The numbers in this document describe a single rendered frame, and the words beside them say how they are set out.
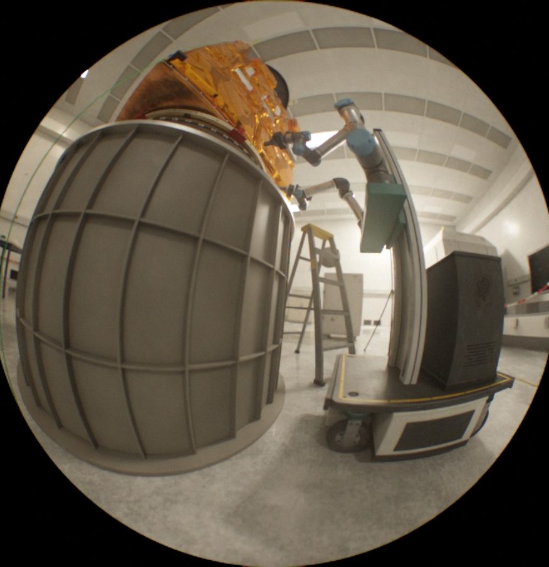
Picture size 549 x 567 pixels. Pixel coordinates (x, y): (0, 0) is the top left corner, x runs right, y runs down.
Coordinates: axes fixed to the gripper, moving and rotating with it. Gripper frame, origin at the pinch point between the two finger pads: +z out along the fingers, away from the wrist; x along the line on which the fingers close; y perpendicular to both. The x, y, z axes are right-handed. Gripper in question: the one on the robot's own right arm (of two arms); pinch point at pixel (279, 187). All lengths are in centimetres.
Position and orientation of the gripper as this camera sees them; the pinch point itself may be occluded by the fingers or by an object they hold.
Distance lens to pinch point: 164.9
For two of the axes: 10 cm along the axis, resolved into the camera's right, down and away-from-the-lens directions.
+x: -0.9, 1.3, 9.9
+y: -2.7, 9.5, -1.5
